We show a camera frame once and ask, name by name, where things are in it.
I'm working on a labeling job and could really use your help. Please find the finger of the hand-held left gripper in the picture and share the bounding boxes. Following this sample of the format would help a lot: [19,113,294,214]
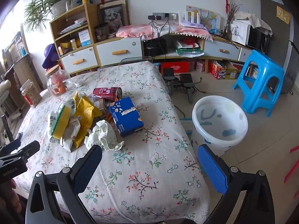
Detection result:
[0,141,41,165]
[0,139,22,155]

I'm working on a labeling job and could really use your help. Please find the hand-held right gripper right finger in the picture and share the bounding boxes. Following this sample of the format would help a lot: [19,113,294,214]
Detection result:
[197,144,275,224]

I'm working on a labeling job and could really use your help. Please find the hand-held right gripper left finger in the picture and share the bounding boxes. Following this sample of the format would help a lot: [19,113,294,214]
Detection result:
[25,144,103,224]

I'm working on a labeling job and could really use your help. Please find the white tissue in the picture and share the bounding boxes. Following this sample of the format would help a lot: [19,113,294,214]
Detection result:
[84,120,125,151]

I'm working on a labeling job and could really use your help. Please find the white green snack bag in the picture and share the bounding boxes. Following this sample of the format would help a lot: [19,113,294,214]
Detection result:
[48,99,76,143]

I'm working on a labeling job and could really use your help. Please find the person's left hand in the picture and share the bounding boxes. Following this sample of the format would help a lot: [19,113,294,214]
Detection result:
[0,189,21,218]

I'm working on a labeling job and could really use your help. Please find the small white snack bag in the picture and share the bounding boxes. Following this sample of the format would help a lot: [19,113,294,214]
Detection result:
[60,117,81,152]

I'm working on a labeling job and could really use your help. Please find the large yellow packet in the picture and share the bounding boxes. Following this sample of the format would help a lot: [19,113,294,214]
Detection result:
[73,97,103,148]

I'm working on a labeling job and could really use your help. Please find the plastic jar of snack sticks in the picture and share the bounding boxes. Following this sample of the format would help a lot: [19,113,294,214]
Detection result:
[20,79,42,108]

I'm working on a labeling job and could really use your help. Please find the blue paper carton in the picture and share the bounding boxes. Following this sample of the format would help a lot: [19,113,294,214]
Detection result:
[109,97,144,138]

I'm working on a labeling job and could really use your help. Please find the glass jar with wooden lid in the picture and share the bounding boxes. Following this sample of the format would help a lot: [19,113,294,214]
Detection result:
[45,68,72,97]

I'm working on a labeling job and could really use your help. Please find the red drink can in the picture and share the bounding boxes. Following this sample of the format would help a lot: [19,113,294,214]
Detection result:
[93,87,123,102]

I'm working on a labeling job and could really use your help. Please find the purple plush toy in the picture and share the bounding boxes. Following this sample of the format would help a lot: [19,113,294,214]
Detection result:
[42,44,61,69]

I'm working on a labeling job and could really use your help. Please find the black floor device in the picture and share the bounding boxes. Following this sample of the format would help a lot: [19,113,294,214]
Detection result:
[179,73,194,86]
[162,68,177,81]

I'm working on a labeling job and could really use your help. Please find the storage rack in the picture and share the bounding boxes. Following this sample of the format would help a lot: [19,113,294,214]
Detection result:
[0,23,31,84]

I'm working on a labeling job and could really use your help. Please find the red snack box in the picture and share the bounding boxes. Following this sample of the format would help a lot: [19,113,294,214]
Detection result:
[209,61,228,80]

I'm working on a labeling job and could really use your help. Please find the brown cardboard box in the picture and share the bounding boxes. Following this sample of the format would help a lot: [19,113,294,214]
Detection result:
[224,62,244,80]

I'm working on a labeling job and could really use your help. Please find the small white drawer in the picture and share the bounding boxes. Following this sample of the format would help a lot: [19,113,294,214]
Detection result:
[60,47,98,69]

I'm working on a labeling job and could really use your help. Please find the flat red box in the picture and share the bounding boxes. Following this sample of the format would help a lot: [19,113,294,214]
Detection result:
[160,62,196,74]

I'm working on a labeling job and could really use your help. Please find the low wooden cabinet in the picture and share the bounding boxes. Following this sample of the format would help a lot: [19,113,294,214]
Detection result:
[96,31,254,67]

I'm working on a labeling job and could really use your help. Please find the blue plastic stool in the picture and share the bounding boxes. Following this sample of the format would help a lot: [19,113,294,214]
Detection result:
[232,50,285,117]

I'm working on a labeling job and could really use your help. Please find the narrow white drawer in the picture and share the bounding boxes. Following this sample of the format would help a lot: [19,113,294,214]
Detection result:
[238,48,253,62]

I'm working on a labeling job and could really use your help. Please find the wide white drawer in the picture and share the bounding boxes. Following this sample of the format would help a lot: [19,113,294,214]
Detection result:
[96,37,144,66]

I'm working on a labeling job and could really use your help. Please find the blue white box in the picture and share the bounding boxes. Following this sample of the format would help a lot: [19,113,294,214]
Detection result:
[78,29,94,47]

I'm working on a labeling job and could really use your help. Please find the green white plastic bag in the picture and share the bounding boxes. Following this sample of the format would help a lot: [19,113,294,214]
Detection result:
[175,40,204,58]

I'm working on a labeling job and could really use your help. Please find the grey white drawer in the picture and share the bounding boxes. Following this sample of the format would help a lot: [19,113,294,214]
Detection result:
[204,38,241,61]

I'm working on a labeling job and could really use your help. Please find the stack of papers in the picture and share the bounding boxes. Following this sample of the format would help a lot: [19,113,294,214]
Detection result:
[58,19,88,34]

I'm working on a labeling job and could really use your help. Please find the white microwave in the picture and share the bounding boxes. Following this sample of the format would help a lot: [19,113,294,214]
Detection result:
[230,20,272,55]

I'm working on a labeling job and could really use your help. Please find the pink floral cloth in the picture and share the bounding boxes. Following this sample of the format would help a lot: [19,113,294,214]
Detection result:
[115,20,214,42]

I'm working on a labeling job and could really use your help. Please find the potted spider plant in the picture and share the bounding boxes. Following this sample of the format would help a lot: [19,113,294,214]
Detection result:
[23,0,81,32]

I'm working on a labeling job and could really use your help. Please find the grey refrigerator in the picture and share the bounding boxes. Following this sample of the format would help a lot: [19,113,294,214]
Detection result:
[259,0,299,94]

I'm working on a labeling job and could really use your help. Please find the wooden shelf cabinet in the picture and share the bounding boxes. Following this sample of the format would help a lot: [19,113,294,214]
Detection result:
[50,3,101,75]

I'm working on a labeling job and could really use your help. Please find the dried twigs in vase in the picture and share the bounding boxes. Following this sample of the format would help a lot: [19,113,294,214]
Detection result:
[224,3,241,41]

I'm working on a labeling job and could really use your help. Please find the map print paper bag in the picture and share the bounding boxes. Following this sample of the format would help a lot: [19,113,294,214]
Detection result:
[186,5,221,32]

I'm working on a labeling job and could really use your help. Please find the white router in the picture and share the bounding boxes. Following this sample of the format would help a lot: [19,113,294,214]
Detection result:
[179,9,202,27]

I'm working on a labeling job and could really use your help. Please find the patterned microwave cover cloth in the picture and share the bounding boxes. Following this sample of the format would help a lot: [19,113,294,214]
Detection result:
[234,11,273,37]

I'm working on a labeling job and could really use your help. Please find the yellow paper note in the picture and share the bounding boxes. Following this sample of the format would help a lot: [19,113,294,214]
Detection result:
[276,6,291,24]

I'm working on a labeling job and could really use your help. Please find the black power cable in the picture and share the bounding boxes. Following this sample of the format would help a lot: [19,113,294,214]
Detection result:
[148,19,172,60]

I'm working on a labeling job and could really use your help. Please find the dark picture frame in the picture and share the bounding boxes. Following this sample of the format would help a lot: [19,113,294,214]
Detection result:
[97,0,131,32]

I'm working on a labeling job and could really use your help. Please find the wall socket panel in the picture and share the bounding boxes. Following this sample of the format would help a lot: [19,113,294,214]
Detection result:
[152,12,178,22]

